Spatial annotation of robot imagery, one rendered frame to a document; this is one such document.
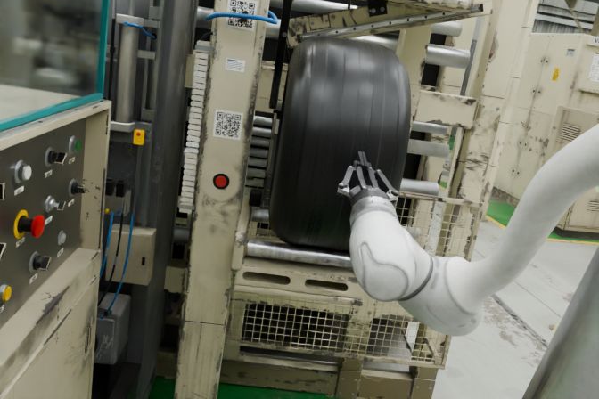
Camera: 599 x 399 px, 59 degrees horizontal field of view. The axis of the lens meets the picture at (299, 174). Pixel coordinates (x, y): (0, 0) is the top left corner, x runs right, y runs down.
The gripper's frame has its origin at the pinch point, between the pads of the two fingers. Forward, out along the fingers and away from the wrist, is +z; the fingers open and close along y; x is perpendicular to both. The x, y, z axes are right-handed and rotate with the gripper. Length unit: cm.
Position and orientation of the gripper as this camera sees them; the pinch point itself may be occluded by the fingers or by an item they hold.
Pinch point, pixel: (361, 164)
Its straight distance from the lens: 121.3
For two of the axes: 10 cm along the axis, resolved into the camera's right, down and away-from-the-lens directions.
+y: -9.9, -1.4, -0.7
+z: 0.0, -4.9, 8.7
